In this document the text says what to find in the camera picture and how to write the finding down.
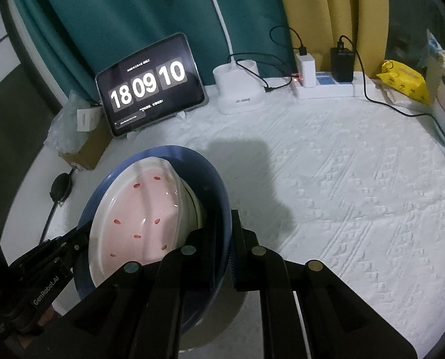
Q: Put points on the clear plastic bag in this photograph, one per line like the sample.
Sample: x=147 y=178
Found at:
x=65 y=127

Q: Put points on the blue snack bag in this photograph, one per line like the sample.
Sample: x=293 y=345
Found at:
x=437 y=50

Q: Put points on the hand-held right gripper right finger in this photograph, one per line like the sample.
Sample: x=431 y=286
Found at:
x=241 y=254

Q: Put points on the cream bowl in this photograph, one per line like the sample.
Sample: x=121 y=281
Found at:
x=196 y=209

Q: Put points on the teal curtain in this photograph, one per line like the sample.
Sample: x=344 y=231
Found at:
x=114 y=15

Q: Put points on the large blue bowl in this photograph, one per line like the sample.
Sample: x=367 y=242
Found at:
x=211 y=194

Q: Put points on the cardboard box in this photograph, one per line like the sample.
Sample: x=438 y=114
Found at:
x=88 y=149

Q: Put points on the white desk lamp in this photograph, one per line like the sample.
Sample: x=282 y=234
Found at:
x=237 y=93

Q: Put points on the white charger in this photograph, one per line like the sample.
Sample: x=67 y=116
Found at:
x=305 y=71

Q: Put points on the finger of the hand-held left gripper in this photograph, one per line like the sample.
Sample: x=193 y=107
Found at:
x=73 y=246

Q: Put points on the white bowl with pink inside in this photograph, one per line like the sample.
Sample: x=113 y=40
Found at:
x=140 y=209

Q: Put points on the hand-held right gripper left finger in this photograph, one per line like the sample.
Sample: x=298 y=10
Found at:
x=200 y=261

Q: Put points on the tablet showing clock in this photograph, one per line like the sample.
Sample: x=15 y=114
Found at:
x=151 y=82

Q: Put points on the black charger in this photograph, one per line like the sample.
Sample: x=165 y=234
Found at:
x=342 y=65

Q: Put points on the white power strip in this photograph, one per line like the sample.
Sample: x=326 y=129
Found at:
x=330 y=89

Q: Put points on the yellow wipes packet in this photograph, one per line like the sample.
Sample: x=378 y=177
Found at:
x=405 y=82

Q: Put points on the yellow curtain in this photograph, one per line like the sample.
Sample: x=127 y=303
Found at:
x=338 y=3

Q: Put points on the small white box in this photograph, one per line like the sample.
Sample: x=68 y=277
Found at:
x=88 y=119

